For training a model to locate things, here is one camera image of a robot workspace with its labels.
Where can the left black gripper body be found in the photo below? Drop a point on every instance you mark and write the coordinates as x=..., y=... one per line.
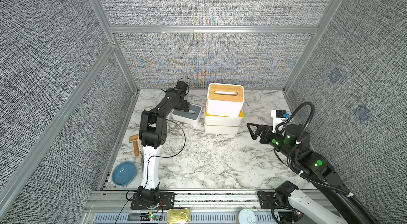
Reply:
x=184, y=106

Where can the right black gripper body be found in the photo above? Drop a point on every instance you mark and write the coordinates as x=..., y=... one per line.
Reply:
x=270, y=135

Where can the grey lid tissue box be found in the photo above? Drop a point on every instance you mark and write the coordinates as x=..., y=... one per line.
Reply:
x=190, y=117

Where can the yellow lid tissue box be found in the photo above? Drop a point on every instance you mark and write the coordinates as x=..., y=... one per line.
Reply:
x=211, y=120

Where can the large bamboo lid tissue box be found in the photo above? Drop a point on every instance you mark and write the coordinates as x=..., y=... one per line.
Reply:
x=225, y=130

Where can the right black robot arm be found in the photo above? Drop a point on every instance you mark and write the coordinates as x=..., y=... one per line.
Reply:
x=317, y=170

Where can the wooden block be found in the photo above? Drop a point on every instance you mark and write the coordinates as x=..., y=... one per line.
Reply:
x=134, y=140

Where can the white round lid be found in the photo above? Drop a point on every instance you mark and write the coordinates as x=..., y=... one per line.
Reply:
x=246, y=216

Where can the blue ceramic bowl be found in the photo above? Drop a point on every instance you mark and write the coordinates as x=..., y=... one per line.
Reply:
x=124, y=173

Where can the gold sardine tin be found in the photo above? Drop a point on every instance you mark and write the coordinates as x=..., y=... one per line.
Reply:
x=178, y=216

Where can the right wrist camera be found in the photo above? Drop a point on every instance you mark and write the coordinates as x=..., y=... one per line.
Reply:
x=278, y=117

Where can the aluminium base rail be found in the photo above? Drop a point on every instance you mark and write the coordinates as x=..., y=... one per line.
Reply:
x=206, y=207

